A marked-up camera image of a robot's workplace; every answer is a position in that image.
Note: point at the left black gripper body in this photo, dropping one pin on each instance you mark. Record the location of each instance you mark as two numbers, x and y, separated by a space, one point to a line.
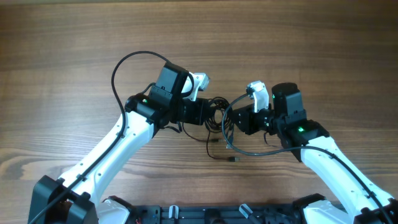
191 112

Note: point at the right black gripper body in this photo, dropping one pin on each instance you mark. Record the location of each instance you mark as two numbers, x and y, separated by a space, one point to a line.
264 119

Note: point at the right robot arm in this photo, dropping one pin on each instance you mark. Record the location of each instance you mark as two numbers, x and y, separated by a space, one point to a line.
280 112

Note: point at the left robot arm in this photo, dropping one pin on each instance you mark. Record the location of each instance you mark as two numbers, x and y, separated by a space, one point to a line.
76 196

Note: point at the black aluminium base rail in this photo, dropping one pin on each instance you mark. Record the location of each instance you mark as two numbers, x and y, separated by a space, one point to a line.
268 214

